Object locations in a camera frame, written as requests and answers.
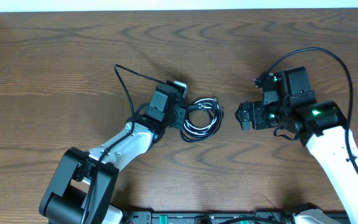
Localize white usb cable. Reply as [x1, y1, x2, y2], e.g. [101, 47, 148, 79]
[183, 99, 219, 135]

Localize black usb cable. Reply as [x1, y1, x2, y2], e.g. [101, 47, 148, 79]
[180, 97, 224, 143]

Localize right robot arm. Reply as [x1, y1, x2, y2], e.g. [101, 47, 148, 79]
[235, 67, 358, 223]

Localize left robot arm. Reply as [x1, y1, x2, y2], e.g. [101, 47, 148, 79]
[39, 81, 187, 223]

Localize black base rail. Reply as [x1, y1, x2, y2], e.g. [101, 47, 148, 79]
[121, 203, 351, 224]

